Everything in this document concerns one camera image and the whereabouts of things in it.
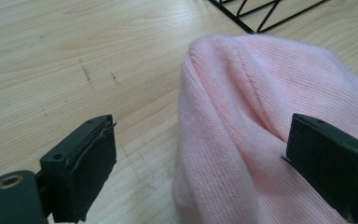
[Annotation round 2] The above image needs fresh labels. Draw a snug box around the black wire rack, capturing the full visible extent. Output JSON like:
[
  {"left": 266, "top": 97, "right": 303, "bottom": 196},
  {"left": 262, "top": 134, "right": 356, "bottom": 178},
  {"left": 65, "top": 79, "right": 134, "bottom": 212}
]
[{"left": 207, "top": 0, "right": 330, "bottom": 35}]

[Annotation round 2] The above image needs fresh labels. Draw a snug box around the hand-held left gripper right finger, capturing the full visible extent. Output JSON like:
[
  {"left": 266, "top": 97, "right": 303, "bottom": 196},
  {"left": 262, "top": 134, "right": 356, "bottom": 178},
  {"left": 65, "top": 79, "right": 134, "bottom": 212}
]
[{"left": 281, "top": 113, "right": 358, "bottom": 224}]

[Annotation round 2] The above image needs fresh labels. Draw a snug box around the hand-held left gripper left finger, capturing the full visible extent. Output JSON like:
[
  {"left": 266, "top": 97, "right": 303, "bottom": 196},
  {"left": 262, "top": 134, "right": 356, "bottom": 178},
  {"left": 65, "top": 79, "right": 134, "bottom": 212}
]
[{"left": 39, "top": 114, "right": 118, "bottom": 224}]

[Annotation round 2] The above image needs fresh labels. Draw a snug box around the pink knitted cloth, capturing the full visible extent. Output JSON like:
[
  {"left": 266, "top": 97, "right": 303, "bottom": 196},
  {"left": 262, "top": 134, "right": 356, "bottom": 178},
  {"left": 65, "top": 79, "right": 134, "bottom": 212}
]
[{"left": 172, "top": 34, "right": 358, "bottom": 224}]

